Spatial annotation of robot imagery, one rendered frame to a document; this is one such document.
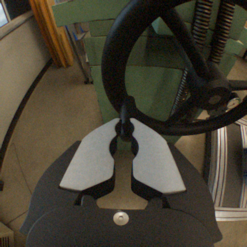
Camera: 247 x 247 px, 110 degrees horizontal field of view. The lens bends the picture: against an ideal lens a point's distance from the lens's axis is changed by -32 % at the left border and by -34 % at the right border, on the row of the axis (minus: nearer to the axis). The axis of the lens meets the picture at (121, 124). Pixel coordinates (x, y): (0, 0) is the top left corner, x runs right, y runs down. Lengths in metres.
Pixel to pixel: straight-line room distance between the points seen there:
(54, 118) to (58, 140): 0.24
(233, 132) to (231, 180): 0.39
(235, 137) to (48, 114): 1.67
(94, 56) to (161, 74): 0.19
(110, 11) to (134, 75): 0.19
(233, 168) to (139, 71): 0.90
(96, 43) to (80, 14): 0.09
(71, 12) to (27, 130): 1.22
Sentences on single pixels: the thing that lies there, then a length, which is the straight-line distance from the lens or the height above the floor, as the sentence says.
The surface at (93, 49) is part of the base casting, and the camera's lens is 0.34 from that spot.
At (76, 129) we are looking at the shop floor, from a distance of 1.10.
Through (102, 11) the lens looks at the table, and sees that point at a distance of 0.31.
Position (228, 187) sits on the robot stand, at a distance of 0.98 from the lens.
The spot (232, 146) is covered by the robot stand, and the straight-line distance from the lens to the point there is 1.09.
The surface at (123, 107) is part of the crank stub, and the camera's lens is 0.15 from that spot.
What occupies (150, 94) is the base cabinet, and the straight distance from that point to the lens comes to 0.44.
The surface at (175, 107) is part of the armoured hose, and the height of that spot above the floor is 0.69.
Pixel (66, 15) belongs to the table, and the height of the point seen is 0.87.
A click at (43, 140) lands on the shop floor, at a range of 1.21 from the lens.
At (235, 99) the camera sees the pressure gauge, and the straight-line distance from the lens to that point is 0.49.
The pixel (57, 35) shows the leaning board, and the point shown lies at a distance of 1.69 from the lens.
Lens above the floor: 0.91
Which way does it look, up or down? 60 degrees down
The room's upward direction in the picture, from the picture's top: 2 degrees counter-clockwise
